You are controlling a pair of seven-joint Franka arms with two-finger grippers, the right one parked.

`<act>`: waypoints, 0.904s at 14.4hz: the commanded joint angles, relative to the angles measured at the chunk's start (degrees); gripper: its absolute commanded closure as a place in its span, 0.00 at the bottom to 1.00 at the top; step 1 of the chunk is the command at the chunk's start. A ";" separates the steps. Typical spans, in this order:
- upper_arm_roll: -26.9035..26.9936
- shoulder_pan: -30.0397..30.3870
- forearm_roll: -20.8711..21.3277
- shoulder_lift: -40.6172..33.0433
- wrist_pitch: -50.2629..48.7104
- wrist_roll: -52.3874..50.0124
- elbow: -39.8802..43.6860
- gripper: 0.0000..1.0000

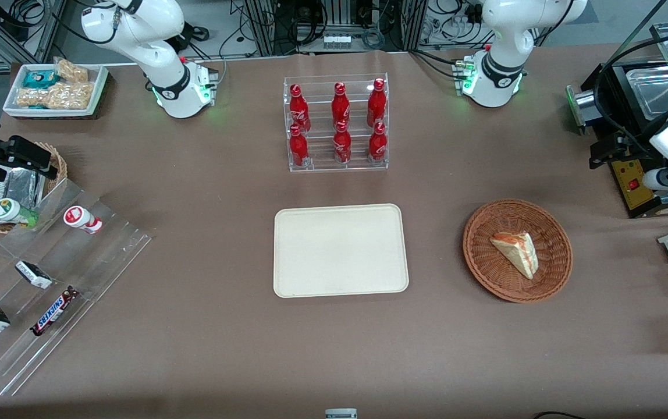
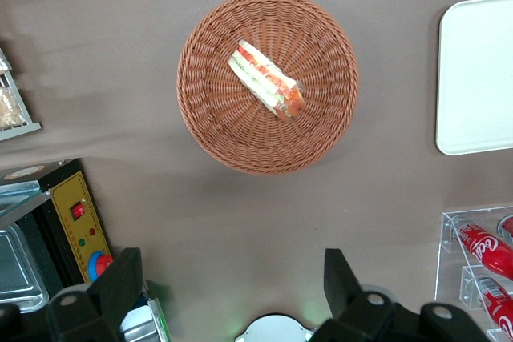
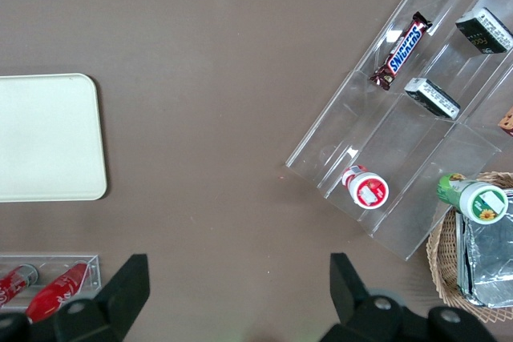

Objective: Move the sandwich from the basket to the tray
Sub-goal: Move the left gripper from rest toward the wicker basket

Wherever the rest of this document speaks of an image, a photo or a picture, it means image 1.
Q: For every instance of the grey-white left gripper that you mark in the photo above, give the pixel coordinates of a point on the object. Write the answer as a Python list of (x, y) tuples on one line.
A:
[(635, 145)]

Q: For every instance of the triangular sandwich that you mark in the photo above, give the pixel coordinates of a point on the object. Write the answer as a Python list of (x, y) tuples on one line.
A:
[(517, 253)]

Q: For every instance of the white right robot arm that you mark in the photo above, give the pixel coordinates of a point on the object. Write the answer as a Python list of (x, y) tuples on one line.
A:
[(159, 52)]

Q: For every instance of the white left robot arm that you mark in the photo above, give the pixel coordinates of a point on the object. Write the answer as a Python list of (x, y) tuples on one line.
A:
[(508, 35)]

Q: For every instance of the light tan wicker basket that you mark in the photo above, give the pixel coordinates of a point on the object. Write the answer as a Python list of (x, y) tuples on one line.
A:
[(59, 166)]

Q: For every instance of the white rectangular snack tray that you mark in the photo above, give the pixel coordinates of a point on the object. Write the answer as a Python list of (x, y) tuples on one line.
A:
[(98, 87)]

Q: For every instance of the round brown wicker basket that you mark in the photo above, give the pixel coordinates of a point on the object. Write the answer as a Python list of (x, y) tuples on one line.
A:
[(485, 262)]

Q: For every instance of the cream plastic serving tray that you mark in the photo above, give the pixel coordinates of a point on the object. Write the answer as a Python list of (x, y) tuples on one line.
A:
[(340, 250)]

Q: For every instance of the silver foil packet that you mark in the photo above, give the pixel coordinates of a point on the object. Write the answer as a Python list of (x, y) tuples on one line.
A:
[(17, 186)]

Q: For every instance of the black food warmer machine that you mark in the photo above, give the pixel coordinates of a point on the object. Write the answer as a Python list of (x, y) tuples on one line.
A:
[(631, 198)]

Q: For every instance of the green-lidded drink bottle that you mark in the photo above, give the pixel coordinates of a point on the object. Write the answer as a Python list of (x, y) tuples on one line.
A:
[(9, 210)]

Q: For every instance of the puffed rice snack bag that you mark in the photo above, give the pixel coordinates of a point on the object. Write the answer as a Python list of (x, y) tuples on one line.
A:
[(60, 96), (72, 71)]

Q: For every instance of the steel food pan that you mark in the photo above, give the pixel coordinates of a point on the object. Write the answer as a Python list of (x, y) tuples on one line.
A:
[(654, 93)]

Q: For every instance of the teal snack packet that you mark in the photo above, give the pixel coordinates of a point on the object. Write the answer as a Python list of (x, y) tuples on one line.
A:
[(40, 78)]

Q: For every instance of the red-lidded white yogurt bottle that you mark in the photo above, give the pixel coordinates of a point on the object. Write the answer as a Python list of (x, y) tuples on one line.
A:
[(80, 218)]

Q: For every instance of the clear acrylic tiered display stand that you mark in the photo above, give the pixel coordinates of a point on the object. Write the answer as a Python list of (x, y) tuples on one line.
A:
[(107, 250)]

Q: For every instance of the Snickers chocolate bar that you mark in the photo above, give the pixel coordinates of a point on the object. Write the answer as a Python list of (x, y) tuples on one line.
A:
[(54, 311)]

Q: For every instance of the red cola bottle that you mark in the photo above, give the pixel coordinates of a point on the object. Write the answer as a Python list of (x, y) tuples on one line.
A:
[(340, 107), (342, 145), (376, 105), (298, 110), (377, 144), (298, 148)]

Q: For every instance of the clear acrylic bottle rack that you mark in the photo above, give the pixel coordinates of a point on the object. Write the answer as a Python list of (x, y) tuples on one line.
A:
[(319, 163)]

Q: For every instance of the white power strip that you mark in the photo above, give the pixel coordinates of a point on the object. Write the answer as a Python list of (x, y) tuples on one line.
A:
[(337, 41)]

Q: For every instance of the white label tag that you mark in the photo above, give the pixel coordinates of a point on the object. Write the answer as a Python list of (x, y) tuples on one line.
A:
[(341, 414)]

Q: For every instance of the aluminium frame equipment rack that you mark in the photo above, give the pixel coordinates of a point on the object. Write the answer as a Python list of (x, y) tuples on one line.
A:
[(264, 26)]

